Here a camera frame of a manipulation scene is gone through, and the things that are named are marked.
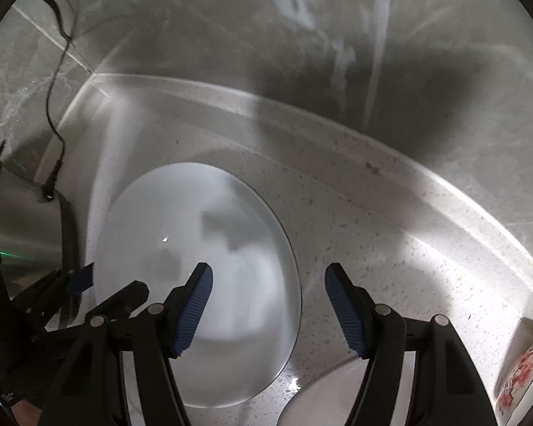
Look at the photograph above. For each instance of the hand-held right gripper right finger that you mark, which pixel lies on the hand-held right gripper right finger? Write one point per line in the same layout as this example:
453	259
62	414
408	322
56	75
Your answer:
346	315

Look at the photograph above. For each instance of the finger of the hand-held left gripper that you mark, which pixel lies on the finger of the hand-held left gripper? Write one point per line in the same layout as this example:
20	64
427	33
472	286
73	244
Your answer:
82	280
131	293

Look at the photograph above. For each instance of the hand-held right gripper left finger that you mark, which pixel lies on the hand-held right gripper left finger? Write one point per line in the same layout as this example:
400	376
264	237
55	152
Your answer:
191	315

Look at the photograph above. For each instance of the grey rim white plate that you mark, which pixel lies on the grey rim white plate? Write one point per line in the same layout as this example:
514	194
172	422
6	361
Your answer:
320	399

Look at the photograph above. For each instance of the large white bowl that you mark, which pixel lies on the large white bowl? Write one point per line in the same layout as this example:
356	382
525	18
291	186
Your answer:
231	213

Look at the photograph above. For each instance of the white bowl floral print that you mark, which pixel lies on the white bowl floral print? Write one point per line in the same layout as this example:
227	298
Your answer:
519	377

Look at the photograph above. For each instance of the stainless steel rice cooker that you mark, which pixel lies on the stainless steel rice cooker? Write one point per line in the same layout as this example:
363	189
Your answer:
26	230

